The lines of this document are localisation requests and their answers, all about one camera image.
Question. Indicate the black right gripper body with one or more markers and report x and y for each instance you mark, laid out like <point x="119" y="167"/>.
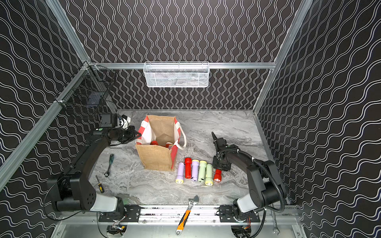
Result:
<point x="220" y="146"/>

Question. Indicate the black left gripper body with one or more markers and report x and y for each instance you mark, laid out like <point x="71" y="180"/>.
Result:
<point x="131" y="136"/>

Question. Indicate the light green flashlight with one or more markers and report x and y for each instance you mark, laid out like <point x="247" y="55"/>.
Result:
<point x="202" y="171"/>
<point x="209" y="175"/>

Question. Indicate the jute tote bag red trim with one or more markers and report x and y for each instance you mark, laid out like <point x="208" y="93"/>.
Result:
<point x="162" y="129"/>

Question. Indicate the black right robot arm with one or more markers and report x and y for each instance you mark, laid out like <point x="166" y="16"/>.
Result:
<point x="266" y="189"/>

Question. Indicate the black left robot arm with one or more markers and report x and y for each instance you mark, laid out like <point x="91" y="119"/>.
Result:
<point x="71" y="189"/>

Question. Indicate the lavender flashlight middle front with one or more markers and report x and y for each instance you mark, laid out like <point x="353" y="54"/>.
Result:
<point x="194" y="169"/>

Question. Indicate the red flashlight front row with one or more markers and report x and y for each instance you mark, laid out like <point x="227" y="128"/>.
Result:
<point x="188" y="165"/>

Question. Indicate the lavender flashlight yellow head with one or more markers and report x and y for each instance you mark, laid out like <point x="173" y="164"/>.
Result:
<point x="180" y="173"/>

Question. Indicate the yellow black small screwdriver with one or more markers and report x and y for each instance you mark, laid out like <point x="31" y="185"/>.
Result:
<point x="100" y="185"/>

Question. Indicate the silver combination wrench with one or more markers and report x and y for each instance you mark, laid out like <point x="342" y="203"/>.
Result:
<point x="276" y="230"/>

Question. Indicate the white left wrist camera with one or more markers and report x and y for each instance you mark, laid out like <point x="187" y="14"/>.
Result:
<point x="124" y="121"/>

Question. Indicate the black wire mesh basket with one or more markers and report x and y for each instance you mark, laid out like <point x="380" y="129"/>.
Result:
<point x="90" y="95"/>

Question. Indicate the orange handled adjustable wrench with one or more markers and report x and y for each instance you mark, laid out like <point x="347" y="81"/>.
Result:
<point x="182" y="223"/>

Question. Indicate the white wire mesh basket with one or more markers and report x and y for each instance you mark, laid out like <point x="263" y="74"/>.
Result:
<point x="177" y="74"/>

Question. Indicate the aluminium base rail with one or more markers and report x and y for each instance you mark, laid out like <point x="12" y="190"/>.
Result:
<point x="170" y="215"/>

